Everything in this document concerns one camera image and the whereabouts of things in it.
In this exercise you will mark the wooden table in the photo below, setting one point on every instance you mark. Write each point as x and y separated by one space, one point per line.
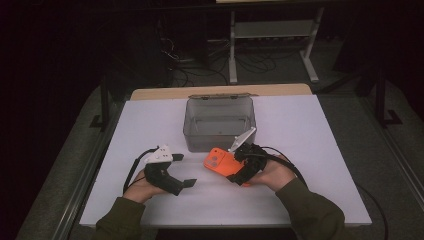
273 89

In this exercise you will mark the person's right hand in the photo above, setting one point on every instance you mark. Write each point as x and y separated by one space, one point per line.
276 173

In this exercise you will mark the aluminium rail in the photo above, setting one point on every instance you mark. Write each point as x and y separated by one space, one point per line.
400 160
86 173

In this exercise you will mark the white table board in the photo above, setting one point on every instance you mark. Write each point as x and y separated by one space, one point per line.
293 140

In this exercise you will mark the black metal stand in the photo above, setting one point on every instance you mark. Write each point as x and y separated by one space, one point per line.
380 96
104 100

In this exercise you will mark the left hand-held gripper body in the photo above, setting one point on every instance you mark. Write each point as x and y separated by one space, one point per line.
159 155

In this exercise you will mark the white metal desk frame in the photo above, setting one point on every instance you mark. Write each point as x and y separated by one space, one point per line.
273 29

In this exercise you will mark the grey transparent plastic box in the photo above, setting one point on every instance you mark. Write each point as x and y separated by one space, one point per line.
218 128

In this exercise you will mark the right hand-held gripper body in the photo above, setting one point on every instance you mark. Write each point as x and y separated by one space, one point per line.
255 160

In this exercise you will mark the orange phone case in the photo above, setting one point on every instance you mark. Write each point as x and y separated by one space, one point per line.
220 163

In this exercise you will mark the person's left hand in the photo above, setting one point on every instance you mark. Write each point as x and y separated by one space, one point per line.
141 190

